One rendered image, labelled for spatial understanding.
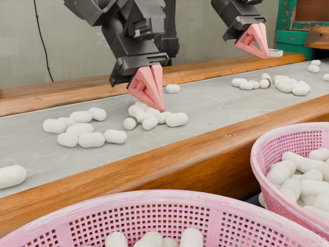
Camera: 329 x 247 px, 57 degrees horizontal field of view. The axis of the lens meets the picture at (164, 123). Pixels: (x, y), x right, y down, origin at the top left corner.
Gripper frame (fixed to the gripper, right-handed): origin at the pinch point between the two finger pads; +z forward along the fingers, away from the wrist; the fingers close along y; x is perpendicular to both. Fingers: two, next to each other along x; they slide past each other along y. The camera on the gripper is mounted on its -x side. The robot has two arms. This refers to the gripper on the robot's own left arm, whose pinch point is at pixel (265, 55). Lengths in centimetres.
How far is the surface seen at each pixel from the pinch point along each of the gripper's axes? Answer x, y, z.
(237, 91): 6.8, -7.1, 4.0
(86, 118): 6.4, -43.3, 2.8
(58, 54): 151, 19, -142
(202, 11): 91, 125, -122
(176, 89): 10.4, -19.6, -1.9
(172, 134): -0.2, -34.6, 12.4
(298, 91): -0.9, 0.0, 11.5
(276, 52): 13.6, 30.3, -10.6
